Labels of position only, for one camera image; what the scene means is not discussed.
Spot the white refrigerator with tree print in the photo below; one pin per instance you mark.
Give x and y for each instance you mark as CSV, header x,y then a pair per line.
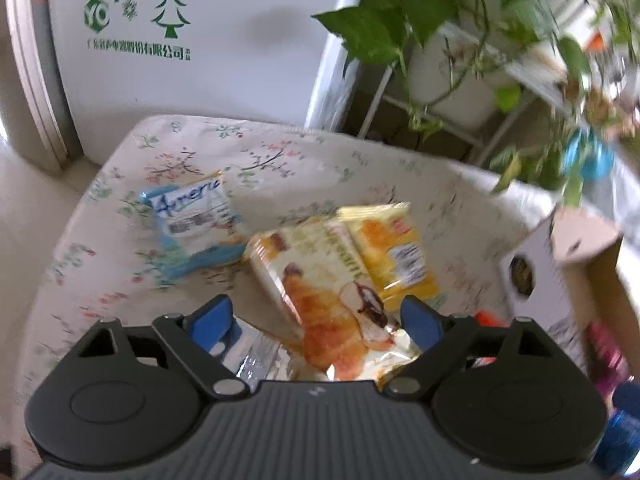
x,y
225,35

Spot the light blue snack packet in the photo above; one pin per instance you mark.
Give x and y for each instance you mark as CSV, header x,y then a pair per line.
x,y
195,220

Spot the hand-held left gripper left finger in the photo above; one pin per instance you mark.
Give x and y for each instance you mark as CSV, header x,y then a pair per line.
x,y
212,320

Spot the yellow snack packet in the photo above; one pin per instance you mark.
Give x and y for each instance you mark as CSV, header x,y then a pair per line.
x,y
395,255

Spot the blue ribbon roll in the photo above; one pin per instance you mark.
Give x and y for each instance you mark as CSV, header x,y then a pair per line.
x,y
590,157

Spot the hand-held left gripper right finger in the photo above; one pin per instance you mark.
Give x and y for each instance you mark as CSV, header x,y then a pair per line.
x,y
420,322

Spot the shiny dark blue snack packet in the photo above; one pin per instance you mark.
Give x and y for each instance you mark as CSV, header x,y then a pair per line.
x,y
625,425

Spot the cardboard box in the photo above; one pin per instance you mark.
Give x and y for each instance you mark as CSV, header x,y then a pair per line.
x,y
550,285

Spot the white plant pot with label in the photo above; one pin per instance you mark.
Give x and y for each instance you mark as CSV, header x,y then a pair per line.
x,y
450,75

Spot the croissant bread packet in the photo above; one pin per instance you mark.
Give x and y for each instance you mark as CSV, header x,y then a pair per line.
x,y
320,300

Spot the silver foil snack packet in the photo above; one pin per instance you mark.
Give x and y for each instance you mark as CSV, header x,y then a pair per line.
x,y
252,355

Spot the pink and white snack packet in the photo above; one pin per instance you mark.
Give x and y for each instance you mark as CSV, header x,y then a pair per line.
x,y
605,355

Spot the green pothos plant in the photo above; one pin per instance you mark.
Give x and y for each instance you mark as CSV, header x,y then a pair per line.
x,y
365,30

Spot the white metal plant rack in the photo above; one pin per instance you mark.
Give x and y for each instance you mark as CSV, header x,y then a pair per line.
x,y
375,105

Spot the large white plant pot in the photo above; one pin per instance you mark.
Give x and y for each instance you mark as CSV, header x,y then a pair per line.
x,y
575,5

